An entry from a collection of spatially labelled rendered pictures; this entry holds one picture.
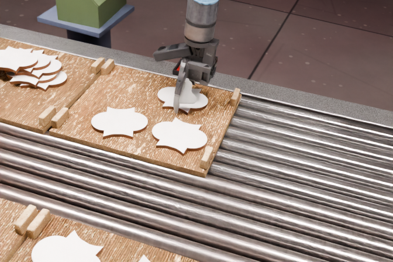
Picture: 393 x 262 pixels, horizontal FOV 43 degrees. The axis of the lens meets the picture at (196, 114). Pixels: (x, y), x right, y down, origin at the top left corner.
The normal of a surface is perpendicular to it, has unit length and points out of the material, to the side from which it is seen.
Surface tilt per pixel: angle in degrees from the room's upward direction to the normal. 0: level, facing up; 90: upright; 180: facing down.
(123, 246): 0
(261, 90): 0
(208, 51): 90
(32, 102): 0
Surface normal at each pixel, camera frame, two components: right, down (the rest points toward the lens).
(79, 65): 0.07, -0.80
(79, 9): -0.30, 0.56
